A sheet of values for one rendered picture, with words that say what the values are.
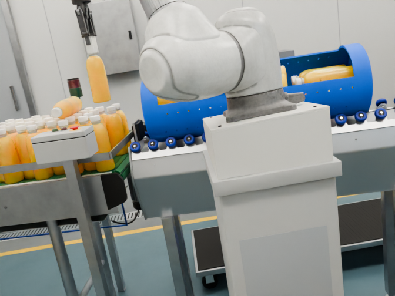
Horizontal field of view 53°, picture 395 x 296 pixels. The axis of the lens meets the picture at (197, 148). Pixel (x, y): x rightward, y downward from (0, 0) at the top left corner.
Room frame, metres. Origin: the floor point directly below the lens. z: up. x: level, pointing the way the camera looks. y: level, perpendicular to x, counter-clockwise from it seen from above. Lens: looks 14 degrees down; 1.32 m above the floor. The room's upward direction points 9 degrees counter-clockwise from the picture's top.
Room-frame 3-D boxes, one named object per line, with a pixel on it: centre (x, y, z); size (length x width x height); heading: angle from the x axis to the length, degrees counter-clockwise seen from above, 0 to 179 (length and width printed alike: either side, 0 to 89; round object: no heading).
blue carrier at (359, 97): (1.64, -0.26, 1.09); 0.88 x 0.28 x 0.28; 84
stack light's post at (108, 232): (2.09, 0.58, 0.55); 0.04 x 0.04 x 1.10; 84
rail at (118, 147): (1.70, 0.32, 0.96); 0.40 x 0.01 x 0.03; 174
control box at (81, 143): (1.43, 0.47, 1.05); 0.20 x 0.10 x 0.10; 84
